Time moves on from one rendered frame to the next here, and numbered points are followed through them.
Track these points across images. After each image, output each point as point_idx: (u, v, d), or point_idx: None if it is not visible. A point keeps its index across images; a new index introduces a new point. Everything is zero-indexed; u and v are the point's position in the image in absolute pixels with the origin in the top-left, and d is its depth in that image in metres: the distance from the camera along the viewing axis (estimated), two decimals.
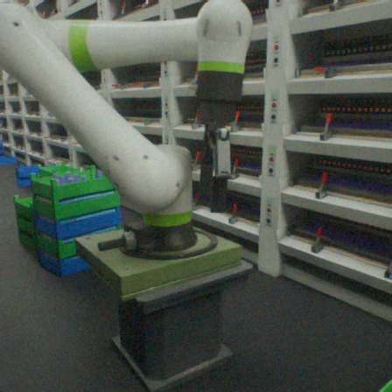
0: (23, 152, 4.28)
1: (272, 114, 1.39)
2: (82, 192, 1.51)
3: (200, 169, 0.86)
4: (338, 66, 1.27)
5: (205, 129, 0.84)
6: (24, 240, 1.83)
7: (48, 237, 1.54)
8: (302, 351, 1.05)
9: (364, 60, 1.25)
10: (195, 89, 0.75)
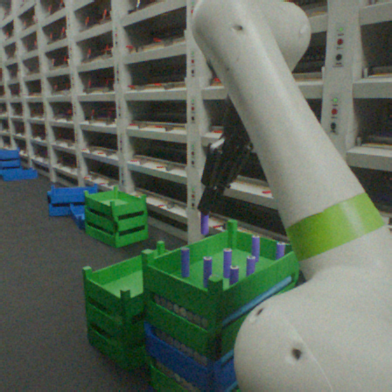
0: (45, 164, 3.51)
1: None
2: (255, 292, 0.74)
3: (217, 192, 0.79)
4: None
5: (219, 153, 0.71)
6: (101, 344, 1.07)
7: (178, 377, 0.78)
8: None
9: None
10: None
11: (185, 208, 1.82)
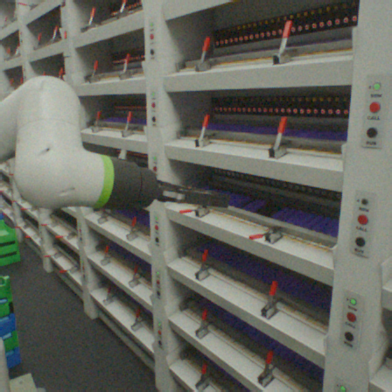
0: None
1: (156, 236, 1.28)
2: None
3: (207, 191, 0.79)
4: None
5: (181, 189, 0.69)
6: None
7: None
8: None
9: (244, 191, 1.14)
10: (123, 157, 0.67)
11: (38, 241, 2.47)
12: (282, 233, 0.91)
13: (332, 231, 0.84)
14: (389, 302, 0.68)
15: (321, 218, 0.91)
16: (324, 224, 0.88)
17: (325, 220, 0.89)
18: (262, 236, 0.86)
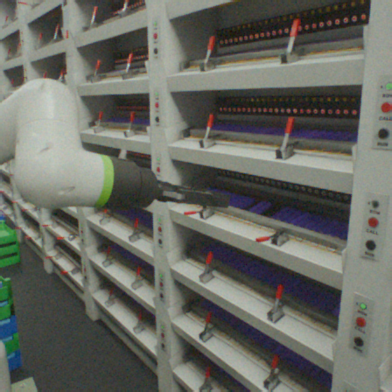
0: None
1: (159, 238, 1.26)
2: None
3: (207, 191, 0.79)
4: None
5: (181, 189, 0.69)
6: None
7: None
8: None
9: (249, 192, 1.12)
10: (123, 157, 0.67)
11: (39, 241, 2.46)
12: (289, 235, 0.89)
13: (340, 234, 0.83)
14: None
15: (329, 220, 0.89)
16: (332, 226, 0.87)
17: (332, 222, 0.88)
18: (269, 239, 0.85)
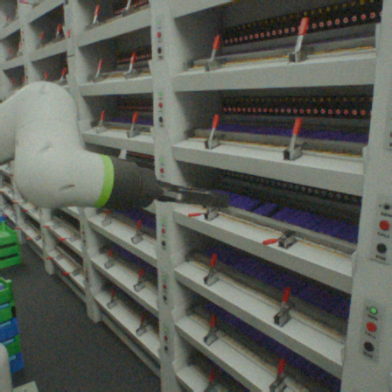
0: None
1: (163, 239, 1.25)
2: None
3: (207, 191, 0.79)
4: None
5: (181, 189, 0.69)
6: None
7: None
8: None
9: (255, 193, 1.11)
10: (123, 157, 0.67)
11: (40, 242, 2.44)
12: (296, 237, 0.88)
13: (349, 236, 0.81)
14: None
15: (336, 221, 0.88)
16: (339, 228, 0.85)
17: (340, 225, 0.86)
18: (276, 241, 0.83)
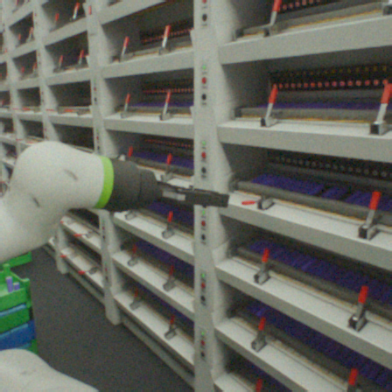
0: None
1: (202, 233, 1.11)
2: None
3: None
4: (282, 182, 1.01)
5: None
6: None
7: None
8: None
9: (311, 179, 0.98)
10: (115, 213, 0.67)
11: (52, 240, 2.31)
12: (377, 227, 0.74)
13: None
14: None
15: None
16: None
17: None
18: (375, 209, 0.72)
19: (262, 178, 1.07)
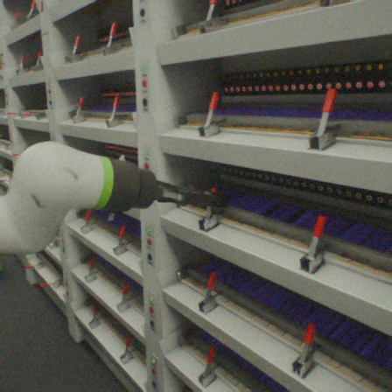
0: None
1: (149, 252, 1.00)
2: None
3: None
4: (232, 198, 0.90)
5: None
6: None
7: None
8: None
9: (263, 195, 0.87)
10: (115, 213, 0.67)
11: None
12: (324, 257, 0.63)
13: None
14: None
15: (384, 231, 0.65)
16: (390, 241, 0.62)
17: (391, 235, 0.63)
18: (319, 237, 0.61)
19: None
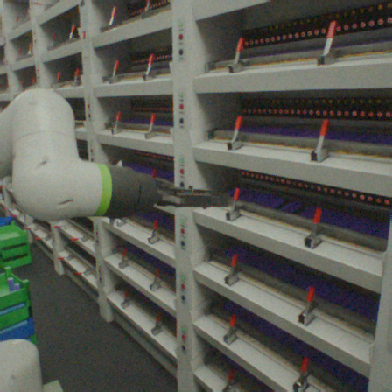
0: None
1: (182, 240, 1.26)
2: None
3: None
4: (250, 195, 1.15)
5: None
6: None
7: None
8: None
9: (275, 194, 1.12)
10: (115, 219, 0.68)
11: (51, 242, 2.45)
12: (321, 238, 0.89)
13: (379, 233, 0.83)
14: None
15: (364, 219, 0.90)
16: (368, 226, 0.87)
17: (368, 222, 0.88)
18: (318, 223, 0.87)
19: (234, 192, 1.21)
